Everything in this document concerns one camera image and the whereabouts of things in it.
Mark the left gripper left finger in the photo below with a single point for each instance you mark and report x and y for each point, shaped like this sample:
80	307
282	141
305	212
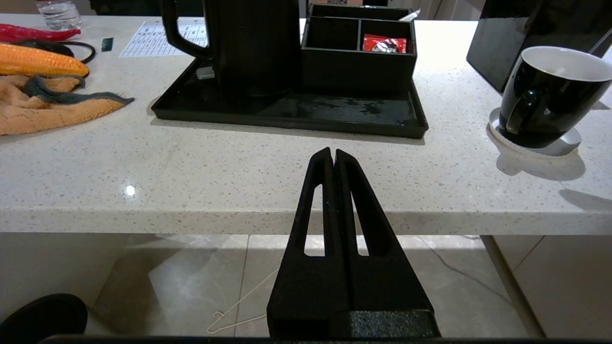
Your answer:
301	296

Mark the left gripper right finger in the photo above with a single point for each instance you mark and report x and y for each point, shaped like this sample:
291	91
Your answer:
387	286

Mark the black electric kettle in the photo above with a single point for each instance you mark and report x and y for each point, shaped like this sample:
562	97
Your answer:
253	48

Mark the red sachet packet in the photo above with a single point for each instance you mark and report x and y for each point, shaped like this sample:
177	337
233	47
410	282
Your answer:
382	43

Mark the black serving tray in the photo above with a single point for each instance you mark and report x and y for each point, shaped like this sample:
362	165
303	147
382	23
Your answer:
287	112

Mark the black compartment box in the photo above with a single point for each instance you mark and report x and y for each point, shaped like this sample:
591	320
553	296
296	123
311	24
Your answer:
354	69

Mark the white round coaster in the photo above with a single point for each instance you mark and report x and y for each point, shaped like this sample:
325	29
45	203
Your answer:
569	143

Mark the dark mug white inside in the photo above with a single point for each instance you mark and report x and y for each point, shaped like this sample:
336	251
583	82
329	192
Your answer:
550	100

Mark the black rounded base cover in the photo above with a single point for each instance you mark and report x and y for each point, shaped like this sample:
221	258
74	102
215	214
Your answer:
43	317

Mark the white paper sachet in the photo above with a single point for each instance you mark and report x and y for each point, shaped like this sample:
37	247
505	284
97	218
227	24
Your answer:
410	15

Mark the black tissue box white lid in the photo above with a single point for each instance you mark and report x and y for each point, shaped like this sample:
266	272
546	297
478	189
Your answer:
507	38

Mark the brown QR code sign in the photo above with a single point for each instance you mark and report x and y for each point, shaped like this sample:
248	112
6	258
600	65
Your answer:
344	2

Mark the white paper sheet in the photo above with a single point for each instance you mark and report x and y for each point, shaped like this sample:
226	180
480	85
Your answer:
153	40

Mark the yellow cloth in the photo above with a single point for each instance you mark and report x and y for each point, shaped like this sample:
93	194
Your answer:
43	112

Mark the small dark green card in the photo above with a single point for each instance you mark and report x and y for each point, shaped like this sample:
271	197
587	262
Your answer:
107	44

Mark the yellow corn cob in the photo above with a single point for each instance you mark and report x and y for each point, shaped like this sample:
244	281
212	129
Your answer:
38	61

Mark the black computer mouse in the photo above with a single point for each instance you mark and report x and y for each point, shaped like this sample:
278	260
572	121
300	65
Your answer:
48	47

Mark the plastic bottle red cap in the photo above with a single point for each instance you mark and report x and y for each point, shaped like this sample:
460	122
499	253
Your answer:
60	13

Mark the red chili pepper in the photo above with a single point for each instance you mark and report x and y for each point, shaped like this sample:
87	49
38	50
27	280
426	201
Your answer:
33	33

